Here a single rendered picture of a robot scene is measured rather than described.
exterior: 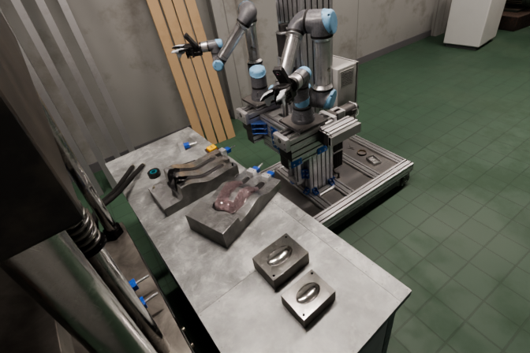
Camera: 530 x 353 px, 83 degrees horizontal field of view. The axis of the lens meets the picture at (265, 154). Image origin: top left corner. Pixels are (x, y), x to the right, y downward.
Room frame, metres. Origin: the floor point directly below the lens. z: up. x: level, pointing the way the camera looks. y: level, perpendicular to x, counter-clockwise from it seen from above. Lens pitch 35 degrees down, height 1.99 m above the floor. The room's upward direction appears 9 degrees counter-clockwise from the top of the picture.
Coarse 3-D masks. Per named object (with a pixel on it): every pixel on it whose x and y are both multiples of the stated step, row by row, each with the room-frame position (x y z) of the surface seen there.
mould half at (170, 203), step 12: (204, 156) 1.67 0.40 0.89; (216, 156) 1.65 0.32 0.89; (168, 168) 1.53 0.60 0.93; (204, 168) 1.54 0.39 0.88; (228, 168) 1.50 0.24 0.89; (168, 180) 1.49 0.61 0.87; (192, 180) 1.38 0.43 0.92; (204, 180) 1.41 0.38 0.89; (216, 180) 1.43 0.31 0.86; (156, 192) 1.41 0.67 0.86; (168, 192) 1.39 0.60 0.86; (180, 192) 1.34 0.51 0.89; (192, 192) 1.35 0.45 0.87; (204, 192) 1.38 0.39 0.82; (168, 204) 1.29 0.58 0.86; (180, 204) 1.30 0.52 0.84; (168, 216) 1.25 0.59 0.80
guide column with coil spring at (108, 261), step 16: (80, 224) 0.55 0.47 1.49; (80, 240) 0.53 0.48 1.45; (96, 256) 0.54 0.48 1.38; (112, 272) 0.54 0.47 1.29; (112, 288) 0.53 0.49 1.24; (128, 288) 0.55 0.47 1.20; (128, 304) 0.53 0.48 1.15; (144, 320) 0.54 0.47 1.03; (160, 336) 0.55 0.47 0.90; (160, 352) 0.53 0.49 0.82
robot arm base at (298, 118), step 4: (308, 108) 1.65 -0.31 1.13; (296, 112) 1.66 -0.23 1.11; (300, 112) 1.64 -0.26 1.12; (304, 112) 1.64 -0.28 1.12; (308, 112) 1.64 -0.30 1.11; (312, 112) 1.67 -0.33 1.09; (292, 116) 1.68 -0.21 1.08; (296, 116) 1.65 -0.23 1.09; (300, 116) 1.64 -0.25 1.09; (304, 116) 1.63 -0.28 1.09; (308, 116) 1.63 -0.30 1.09; (312, 116) 1.65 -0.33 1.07; (292, 120) 1.67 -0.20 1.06; (296, 120) 1.64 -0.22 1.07; (300, 120) 1.64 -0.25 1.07; (304, 120) 1.62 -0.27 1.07; (308, 120) 1.62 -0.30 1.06; (312, 120) 1.64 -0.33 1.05; (300, 124) 1.62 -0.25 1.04; (304, 124) 1.62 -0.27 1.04
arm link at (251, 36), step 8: (240, 8) 2.19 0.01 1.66; (248, 32) 2.23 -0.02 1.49; (248, 40) 2.23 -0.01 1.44; (256, 40) 2.24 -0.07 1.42; (248, 48) 2.24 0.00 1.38; (256, 48) 2.23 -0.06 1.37; (248, 56) 2.25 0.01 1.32; (256, 56) 2.23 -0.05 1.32; (248, 64) 2.23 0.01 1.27; (256, 64) 2.21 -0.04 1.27; (248, 72) 2.29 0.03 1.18
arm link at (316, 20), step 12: (312, 12) 1.61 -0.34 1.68; (324, 12) 1.57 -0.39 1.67; (312, 24) 1.58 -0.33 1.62; (324, 24) 1.54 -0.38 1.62; (336, 24) 1.60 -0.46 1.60; (312, 36) 1.59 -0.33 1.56; (324, 36) 1.56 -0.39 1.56; (324, 48) 1.57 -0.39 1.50; (324, 60) 1.57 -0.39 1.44; (324, 72) 1.57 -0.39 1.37; (324, 84) 1.57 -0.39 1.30; (312, 96) 1.60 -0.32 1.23; (324, 96) 1.56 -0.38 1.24; (336, 96) 1.61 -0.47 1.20; (324, 108) 1.57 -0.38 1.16
